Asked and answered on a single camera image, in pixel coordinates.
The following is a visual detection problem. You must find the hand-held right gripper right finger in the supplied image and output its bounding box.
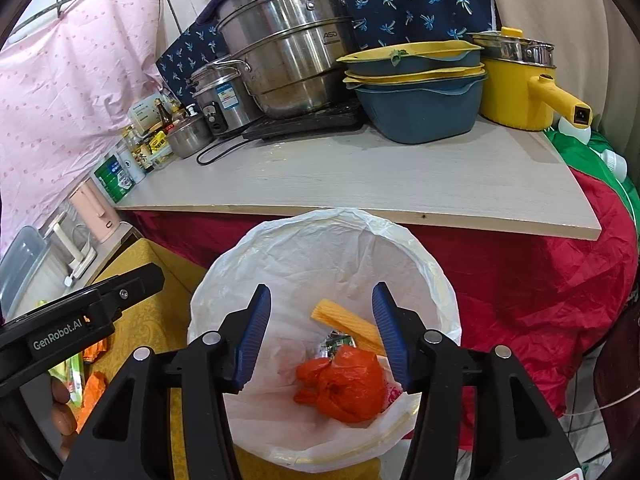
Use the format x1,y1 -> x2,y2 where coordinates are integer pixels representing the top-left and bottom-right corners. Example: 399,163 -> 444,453
371,281 -> 583,480

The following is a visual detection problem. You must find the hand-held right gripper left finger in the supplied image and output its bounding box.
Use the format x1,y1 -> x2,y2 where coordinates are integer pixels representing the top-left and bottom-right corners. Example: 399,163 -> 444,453
59,284 -> 273,480

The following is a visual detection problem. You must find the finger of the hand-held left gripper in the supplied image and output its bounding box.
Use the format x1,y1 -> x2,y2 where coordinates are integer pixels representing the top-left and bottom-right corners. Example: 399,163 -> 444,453
87,262 -> 167,313

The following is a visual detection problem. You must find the orange foam fruit net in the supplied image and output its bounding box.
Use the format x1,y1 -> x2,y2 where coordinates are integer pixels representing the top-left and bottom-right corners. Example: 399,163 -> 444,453
311,299 -> 388,356

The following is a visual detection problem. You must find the green squeezed tube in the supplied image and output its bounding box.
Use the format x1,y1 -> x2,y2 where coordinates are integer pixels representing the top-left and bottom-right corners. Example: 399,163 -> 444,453
315,335 -> 358,363

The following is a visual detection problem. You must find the red plastic bag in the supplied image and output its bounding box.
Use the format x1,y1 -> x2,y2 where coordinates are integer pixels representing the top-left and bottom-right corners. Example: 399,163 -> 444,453
292,349 -> 391,423

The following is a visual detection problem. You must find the waste bin with white liner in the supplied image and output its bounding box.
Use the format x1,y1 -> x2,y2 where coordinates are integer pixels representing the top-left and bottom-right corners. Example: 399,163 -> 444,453
187,207 -> 461,466

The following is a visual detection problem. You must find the person's left hand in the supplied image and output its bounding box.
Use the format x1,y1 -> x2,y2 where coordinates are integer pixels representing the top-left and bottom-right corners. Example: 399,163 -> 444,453
50,377 -> 80,456

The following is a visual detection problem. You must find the yellow paisley tablecloth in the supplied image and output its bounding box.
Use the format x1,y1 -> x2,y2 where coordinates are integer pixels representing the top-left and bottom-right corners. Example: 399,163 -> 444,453
75,237 -> 396,480

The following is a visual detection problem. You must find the long green cardboard box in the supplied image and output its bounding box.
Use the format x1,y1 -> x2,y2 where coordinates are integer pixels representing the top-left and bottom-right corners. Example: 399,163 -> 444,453
50,352 -> 87,406

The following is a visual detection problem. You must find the orange snack wrapper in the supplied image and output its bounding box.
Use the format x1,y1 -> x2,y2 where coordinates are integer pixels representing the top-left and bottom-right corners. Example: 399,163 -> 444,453
75,337 -> 110,433

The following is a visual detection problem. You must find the white glass electric kettle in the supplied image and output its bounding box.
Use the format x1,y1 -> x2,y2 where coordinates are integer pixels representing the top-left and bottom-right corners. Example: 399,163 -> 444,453
42,210 -> 98,281

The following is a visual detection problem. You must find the white dish box grey lid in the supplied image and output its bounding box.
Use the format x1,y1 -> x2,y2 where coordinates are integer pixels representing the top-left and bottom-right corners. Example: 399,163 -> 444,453
0,225 -> 61,321

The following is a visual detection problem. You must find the pink electric kettle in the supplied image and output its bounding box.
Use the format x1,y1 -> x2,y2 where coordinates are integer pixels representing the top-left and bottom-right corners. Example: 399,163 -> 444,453
68,180 -> 121,243

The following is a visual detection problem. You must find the green white carton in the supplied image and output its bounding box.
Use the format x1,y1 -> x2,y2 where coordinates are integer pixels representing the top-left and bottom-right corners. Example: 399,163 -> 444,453
94,152 -> 136,206

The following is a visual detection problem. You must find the white condiment bottle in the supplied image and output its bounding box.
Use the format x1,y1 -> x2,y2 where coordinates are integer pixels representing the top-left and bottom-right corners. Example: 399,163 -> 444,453
125,145 -> 147,183

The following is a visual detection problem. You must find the red cloth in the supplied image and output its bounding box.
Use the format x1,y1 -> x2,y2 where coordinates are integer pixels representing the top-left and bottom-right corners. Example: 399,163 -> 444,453
120,167 -> 640,451

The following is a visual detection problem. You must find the small steel pot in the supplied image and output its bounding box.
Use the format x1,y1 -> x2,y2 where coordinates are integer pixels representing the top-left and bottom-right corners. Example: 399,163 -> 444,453
165,115 -> 213,159

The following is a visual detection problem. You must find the cream cardboard box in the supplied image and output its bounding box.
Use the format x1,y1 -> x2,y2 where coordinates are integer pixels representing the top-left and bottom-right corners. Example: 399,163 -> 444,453
131,100 -> 163,131

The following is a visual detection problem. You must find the silver rice cooker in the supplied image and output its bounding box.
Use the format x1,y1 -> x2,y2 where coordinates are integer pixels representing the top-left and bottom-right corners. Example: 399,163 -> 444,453
189,57 -> 263,136

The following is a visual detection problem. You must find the pink dotted sheet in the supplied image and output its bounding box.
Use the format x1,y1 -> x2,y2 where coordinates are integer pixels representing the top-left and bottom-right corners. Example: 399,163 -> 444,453
0,0 -> 173,256

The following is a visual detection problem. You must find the black induction cooktop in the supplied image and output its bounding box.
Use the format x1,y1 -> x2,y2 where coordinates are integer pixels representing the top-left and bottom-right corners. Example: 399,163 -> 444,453
242,100 -> 365,142

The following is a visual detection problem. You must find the blue basin with yellow colander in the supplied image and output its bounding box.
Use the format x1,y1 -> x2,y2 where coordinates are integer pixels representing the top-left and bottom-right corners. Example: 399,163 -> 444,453
342,67 -> 488,145
336,40 -> 485,77

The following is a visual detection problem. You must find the large steel steamer pot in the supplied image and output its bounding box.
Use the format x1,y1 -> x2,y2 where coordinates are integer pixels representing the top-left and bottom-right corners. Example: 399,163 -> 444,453
215,0 -> 358,120

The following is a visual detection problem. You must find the green cloth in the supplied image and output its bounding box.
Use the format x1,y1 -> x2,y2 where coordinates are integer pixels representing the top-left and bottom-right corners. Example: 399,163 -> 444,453
542,127 -> 640,241

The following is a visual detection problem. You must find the yellow electric pot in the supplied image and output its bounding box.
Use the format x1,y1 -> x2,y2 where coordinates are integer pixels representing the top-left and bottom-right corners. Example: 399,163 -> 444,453
467,26 -> 593,133

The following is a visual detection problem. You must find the white capped plastic jug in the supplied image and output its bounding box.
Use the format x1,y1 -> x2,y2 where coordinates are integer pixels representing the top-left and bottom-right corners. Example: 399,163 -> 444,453
602,149 -> 628,181
557,117 -> 593,143

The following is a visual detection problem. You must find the navy palm print cloth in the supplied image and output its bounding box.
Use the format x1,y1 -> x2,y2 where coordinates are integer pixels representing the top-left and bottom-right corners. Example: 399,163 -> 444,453
156,0 -> 496,106

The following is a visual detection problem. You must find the black power cable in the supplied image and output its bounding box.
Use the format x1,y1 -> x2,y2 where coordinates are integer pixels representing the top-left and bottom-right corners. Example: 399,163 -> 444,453
196,137 -> 251,167

